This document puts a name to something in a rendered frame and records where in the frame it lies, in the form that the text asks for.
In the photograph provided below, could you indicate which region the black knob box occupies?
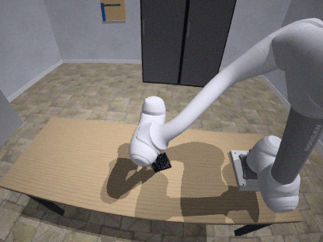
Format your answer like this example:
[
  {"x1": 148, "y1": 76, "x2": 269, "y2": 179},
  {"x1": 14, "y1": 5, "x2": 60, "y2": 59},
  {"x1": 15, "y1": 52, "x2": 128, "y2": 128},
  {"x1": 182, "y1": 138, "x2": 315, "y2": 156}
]
[{"x1": 152, "y1": 152, "x2": 172, "y2": 172}]

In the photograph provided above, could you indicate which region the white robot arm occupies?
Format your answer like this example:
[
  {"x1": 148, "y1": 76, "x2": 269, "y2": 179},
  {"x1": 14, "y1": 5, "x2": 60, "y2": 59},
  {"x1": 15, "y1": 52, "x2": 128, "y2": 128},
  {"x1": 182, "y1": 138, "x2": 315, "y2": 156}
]
[{"x1": 129, "y1": 18, "x2": 323, "y2": 213}]

